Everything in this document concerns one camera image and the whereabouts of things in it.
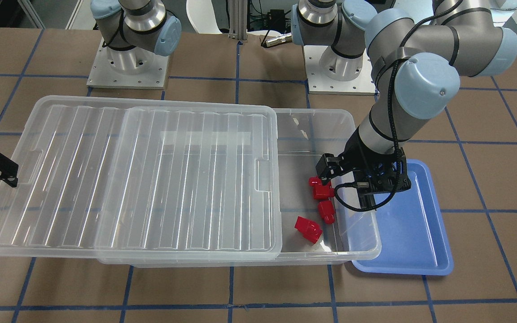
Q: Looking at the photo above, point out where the white chair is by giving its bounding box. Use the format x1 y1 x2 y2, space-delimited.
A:
185 0 250 35

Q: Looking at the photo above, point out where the clear plastic storage box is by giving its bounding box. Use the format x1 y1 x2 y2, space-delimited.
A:
99 109 382 268

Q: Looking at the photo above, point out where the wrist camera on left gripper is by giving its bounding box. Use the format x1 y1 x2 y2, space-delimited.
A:
366 157 411 194

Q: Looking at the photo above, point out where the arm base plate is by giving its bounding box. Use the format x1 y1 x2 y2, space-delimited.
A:
303 46 376 96
87 39 170 90

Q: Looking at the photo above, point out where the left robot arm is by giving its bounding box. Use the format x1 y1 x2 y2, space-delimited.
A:
291 0 517 212

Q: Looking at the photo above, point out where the blue plastic tray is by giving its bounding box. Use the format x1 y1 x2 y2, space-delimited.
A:
352 159 454 276

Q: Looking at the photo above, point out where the red block from tray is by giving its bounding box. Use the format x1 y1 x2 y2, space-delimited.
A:
308 176 335 200

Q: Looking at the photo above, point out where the red block upright in box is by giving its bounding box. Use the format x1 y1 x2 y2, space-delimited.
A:
317 200 336 225

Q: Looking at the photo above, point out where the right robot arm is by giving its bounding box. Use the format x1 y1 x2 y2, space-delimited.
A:
87 0 181 89

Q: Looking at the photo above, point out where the aluminium frame post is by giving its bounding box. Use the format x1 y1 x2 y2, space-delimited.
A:
227 0 249 43

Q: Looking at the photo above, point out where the clear plastic box lid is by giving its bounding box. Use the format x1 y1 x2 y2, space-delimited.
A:
0 96 283 264

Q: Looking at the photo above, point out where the red block tilted in box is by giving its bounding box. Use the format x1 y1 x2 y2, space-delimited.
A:
294 216 323 244

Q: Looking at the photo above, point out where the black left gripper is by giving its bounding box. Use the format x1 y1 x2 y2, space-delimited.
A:
315 130 406 211

